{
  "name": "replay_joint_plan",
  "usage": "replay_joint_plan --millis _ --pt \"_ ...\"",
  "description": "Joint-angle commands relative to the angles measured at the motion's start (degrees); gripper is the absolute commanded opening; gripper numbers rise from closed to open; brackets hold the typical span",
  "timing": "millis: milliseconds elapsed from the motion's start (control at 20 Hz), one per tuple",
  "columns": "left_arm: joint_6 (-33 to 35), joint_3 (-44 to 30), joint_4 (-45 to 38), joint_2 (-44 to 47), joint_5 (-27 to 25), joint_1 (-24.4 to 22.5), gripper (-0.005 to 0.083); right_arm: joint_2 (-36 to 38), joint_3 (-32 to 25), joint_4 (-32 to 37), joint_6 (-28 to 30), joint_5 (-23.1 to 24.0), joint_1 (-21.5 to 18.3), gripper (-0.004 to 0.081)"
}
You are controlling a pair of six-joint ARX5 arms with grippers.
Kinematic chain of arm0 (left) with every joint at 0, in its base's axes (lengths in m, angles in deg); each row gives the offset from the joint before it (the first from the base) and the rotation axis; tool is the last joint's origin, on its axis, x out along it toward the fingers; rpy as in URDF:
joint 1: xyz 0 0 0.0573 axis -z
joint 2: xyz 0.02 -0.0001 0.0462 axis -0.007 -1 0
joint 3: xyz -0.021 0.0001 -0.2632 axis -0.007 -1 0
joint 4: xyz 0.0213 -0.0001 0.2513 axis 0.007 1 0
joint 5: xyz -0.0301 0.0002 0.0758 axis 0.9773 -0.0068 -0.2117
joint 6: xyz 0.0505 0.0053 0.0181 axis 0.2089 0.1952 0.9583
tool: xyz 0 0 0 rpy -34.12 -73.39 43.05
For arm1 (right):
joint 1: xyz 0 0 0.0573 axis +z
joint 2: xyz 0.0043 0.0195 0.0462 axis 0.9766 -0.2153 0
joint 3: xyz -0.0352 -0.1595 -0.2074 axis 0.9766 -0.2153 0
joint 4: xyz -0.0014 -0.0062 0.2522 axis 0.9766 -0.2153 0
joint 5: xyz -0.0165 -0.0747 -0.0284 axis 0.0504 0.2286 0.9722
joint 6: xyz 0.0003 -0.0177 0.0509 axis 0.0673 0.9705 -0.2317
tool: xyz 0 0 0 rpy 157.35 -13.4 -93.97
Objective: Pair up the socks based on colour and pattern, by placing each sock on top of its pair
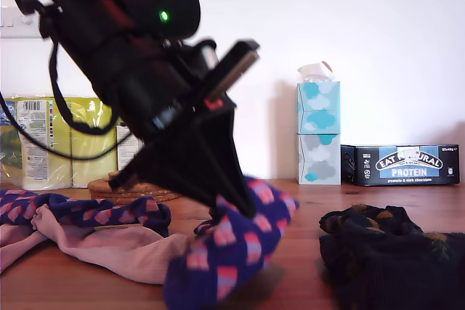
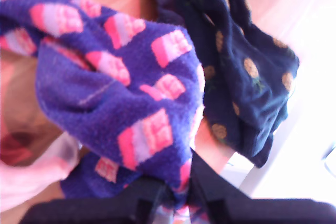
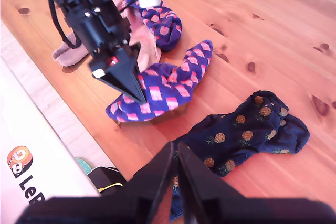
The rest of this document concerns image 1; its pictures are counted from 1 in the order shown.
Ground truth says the grey cloud tissue box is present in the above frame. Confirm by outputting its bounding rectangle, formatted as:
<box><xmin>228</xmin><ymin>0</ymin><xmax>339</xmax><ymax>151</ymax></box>
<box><xmin>297</xmin><ymin>133</ymin><xmax>342</xmax><ymax>186</ymax></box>

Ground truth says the yellow paper towel pack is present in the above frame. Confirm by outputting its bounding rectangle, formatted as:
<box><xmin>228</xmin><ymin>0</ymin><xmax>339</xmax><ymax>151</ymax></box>
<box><xmin>0</xmin><ymin>95</ymin><xmax>119</xmax><ymax>192</ymax></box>

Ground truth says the plain pink ribbed sock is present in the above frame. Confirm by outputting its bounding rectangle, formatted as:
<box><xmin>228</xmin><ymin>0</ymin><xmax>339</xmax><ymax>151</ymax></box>
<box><xmin>32</xmin><ymin>203</ymin><xmax>190</xmax><ymax>285</ymax></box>
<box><xmin>0</xmin><ymin>223</ymin><xmax>50</xmax><ymax>275</ymax></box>

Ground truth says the white wall switch plate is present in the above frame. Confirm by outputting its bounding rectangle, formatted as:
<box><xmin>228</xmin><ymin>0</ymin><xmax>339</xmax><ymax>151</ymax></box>
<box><xmin>0</xmin><ymin>6</ymin><xmax>40</xmax><ymax>40</ymax></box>

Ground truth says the small white carton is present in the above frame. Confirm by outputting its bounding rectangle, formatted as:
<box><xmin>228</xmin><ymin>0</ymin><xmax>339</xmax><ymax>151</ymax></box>
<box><xmin>116</xmin><ymin>124</ymin><xmax>145</xmax><ymax>171</ymax></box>

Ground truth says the blue cloud tissue box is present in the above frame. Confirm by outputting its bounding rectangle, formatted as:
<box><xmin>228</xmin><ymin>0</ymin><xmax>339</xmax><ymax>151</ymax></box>
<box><xmin>296</xmin><ymin>81</ymin><xmax>341</xmax><ymax>136</ymax></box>

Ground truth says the black cable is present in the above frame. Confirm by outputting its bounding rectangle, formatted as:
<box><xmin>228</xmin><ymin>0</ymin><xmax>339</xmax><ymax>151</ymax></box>
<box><xmin>49</xmin><ymin>39</ymin><xmax>123</xmax><ymax>136</ymax></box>
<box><xmin>0</xmin><ymin>95</ymin><xmax>134</xmax><ymax>161</ymax></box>

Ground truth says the purple sock with pink squares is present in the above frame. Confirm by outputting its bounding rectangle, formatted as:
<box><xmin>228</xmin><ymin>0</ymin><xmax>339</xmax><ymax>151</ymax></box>
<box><xmin>163</xmin><ymin>175</ymin><xmax>301</xmax><ymax>310</ymax></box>
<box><xmin>0</xmin><ymin>189</ymin><xmax>171</xmax><ymax>238</ymax></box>

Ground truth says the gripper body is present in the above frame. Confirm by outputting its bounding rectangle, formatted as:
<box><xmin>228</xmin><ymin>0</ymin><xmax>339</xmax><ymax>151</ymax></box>
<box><xmin>78</xmin><ymin>33</ymin><xmax>239</xmax><ymax>191</ymax></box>

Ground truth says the black protein bar box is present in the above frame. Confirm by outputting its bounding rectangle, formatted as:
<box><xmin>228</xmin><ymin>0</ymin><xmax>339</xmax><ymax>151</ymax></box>
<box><xmin>340</xmin><ymin>144</ymin><xmax>461</xmax><ymax>187</ymax></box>

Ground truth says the white tissue sheet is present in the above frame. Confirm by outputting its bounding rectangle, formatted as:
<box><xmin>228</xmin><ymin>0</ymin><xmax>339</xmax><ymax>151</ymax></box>
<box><xmin>296</xmin><ymin>61</ymin><xmax>336</xmax><ymax>84</ymax></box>

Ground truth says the navy sock with brown dots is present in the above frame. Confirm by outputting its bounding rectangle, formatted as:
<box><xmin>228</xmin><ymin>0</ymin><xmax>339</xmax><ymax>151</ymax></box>
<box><xmin>318</xmin><ymin>203</ymin><xmax>425</xmax><ymax>238</ymax></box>
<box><xmin>319</xmin><ymin>229</ymin><xmax>465</xmax><ymax>310</ymax></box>

